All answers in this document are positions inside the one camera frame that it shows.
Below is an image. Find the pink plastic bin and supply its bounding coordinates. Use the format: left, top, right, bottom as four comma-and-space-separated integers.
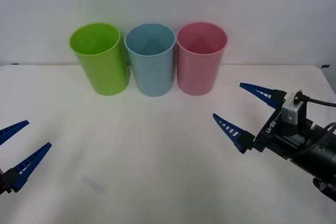
176, 22, 228, 97

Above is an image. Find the green plastic bin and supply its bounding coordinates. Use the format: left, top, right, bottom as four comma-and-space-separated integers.
69, 23, 130, 97

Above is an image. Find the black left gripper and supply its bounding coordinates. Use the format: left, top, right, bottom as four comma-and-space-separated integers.
0, 120, 53, 196

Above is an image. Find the pale blue plastic bin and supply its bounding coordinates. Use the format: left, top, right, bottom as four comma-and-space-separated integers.
123, 23, 176, 97

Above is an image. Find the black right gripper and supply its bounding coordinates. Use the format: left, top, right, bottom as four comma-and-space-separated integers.
212, 82, 316, 161

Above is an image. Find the pale grey right wrist camera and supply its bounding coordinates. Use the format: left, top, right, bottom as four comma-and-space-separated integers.
280, 91, 308, 127

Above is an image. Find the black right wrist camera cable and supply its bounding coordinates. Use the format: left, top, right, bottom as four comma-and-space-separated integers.
293, 90, 336, 158

